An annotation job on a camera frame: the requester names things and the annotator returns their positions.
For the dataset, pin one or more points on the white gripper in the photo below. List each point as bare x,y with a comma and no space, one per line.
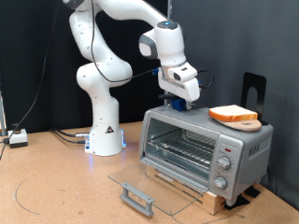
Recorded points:
187,88

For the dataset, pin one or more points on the blue spatula grip block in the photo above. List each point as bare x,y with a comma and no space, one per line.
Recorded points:
179,105

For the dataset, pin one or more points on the white bread slice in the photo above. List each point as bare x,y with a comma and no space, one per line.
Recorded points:
232,112

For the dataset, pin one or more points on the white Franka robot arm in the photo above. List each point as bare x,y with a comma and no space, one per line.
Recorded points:
102,124

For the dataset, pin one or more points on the silver oven knob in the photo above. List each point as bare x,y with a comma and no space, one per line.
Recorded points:
224,162
220,182

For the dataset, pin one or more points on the silver toaster oven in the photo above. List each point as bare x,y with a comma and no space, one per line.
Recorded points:
249,149

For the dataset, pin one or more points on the round wooden cutting board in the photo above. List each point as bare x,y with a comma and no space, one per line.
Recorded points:
246,126

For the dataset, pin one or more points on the black metal bookend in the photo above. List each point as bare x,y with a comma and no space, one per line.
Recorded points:
247,81

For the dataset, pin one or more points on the tall metal pole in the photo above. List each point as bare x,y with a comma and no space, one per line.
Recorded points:
168,12

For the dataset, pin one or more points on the slatted wooden block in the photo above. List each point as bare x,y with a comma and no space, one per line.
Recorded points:
215,202

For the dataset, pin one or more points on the black foam pad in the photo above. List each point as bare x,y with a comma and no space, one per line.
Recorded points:
253,192
238,202

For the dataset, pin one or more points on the black backdrop curtain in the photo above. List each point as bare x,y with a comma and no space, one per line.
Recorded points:
31,46

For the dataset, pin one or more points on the white emergency stop box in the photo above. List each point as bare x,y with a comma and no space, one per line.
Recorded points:
18,137

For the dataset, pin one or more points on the short metal frame post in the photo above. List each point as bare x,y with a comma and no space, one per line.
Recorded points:
2,115

